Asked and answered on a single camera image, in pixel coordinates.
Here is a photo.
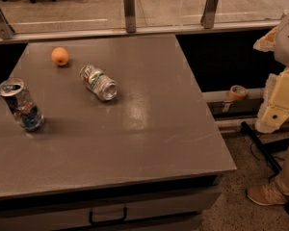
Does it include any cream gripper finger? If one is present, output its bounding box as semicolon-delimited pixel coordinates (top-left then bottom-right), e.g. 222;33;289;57
253;27;277;52
255;66;289;134

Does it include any green silver 7up can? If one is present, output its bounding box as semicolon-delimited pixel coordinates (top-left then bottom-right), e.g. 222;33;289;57
79;65;118;101

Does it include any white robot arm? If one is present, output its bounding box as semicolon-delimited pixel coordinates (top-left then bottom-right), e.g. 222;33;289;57
253;11;289;134

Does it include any blue silver soda can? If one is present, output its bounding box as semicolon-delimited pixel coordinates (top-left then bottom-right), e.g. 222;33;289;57
0;78;44;132

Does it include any tape roll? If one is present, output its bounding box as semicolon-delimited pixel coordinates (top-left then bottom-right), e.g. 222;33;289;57
229;85;248;100

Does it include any black metal bar stand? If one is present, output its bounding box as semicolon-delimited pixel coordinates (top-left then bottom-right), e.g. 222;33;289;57
241;121;289;174

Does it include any tan sneaker shoe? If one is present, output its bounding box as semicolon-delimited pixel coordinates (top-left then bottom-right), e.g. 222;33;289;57
246;182;289;206

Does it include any grey cabinet drawer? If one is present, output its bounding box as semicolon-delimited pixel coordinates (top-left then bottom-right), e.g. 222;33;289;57
0;186;221;231

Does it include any orange fruit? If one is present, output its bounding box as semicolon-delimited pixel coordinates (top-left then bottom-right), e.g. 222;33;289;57
51;47;69;66

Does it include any right metal railing post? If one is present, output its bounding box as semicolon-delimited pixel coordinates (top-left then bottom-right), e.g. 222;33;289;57
200;0;219;29

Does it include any black drawer handle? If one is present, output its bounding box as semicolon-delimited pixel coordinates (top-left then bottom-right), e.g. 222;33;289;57
89;207;127;226

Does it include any left metal railing post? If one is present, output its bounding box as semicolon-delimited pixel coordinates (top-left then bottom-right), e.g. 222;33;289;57
0;0;15;40

